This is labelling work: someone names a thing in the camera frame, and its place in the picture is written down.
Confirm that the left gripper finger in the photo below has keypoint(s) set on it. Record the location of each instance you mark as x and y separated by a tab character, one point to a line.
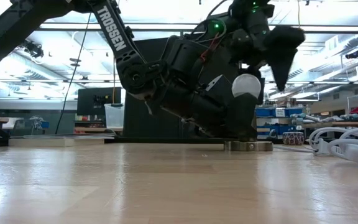
242	118

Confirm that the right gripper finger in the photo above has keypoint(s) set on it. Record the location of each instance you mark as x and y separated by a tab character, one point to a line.
283	49
262	93

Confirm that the white lightbulb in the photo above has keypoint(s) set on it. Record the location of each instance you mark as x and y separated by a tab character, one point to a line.
245	85

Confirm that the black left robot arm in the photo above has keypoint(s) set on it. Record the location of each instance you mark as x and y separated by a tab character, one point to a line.
110	31

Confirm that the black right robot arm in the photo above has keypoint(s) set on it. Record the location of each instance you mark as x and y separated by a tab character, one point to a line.
247	9

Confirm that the wide blue storage bin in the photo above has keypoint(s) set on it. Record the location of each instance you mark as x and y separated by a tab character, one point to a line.
275	129

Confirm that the black folding room divider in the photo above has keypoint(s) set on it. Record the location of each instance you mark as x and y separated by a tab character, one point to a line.
154	124

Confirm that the white plastic bin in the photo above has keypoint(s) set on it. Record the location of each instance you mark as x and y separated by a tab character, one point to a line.
115	115

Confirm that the black monitor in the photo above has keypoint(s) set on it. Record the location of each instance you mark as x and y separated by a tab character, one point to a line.
89	101

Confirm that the black aluminium table frame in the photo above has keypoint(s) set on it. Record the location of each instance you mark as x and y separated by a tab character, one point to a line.
166	140

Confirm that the black ceiling camera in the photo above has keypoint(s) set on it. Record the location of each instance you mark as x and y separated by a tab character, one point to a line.
352	54

